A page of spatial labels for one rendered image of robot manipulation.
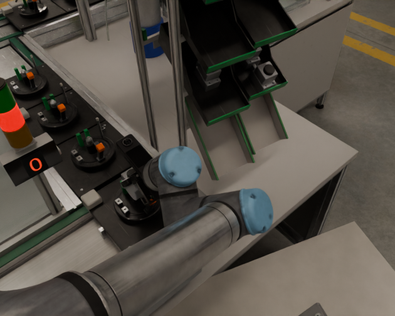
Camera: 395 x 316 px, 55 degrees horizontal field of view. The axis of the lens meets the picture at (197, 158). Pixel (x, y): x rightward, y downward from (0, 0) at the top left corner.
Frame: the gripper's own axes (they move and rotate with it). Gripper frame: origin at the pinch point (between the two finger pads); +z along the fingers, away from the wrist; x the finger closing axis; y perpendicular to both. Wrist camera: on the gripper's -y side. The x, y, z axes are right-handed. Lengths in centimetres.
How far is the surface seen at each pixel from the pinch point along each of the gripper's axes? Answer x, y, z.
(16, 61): 5, -69, 81
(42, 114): -5, -34, 39
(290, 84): 134, 6, 80
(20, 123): -17.6, -22.5, -12.6
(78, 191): -11.2, -4.2, 18.1
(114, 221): -8.8, 7.9, 7.8
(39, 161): -17.9, -14.6, -4.1
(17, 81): -3, -53, 57
